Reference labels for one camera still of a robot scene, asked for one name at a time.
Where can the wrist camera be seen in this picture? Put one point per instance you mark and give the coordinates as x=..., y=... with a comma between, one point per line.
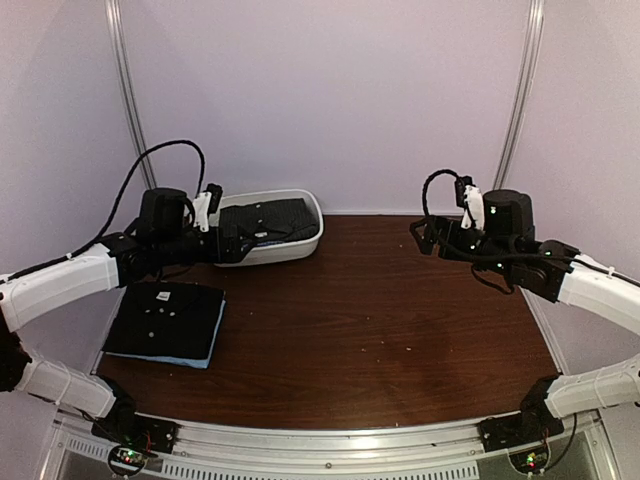
x=470, y=199
x=206, y=204

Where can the dark pinstriped long sleeve shirt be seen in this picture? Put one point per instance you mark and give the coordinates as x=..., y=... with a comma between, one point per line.
x=277, y=221

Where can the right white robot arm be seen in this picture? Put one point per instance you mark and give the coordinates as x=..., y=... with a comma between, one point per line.
x=496, y=233

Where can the white plastic basin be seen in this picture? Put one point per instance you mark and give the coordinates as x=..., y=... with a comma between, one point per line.
x=280, y=252

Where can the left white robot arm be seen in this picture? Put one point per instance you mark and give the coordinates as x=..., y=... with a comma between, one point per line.
x=170, y=230

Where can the left aluminium frame post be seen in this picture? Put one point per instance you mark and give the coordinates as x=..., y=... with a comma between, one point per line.
x=117, y=35

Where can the folded black shirt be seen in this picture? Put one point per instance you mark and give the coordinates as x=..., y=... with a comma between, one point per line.
x=149, y=295

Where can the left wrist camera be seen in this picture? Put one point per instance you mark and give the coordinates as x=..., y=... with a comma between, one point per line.
x=206, y=204

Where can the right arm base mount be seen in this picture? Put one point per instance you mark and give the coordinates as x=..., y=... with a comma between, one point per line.
x=525, y=436

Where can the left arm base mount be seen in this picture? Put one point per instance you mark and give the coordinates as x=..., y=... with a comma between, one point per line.
x=139, y=449

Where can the right aluminium frame post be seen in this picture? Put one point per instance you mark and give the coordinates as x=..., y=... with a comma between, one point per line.
x=527, y=70

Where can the aluminium front rail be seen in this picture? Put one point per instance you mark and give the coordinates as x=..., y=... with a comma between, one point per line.
x=451, y=450

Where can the aluminium frame post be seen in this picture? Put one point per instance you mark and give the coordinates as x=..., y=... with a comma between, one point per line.
x=117, y=35
x=527, y=70

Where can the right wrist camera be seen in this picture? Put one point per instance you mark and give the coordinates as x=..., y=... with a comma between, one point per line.
x=470, y=199

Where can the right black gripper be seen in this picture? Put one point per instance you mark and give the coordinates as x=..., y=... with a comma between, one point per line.
x=435, y=225

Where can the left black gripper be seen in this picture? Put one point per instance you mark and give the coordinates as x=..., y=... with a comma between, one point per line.
x=232, y=254

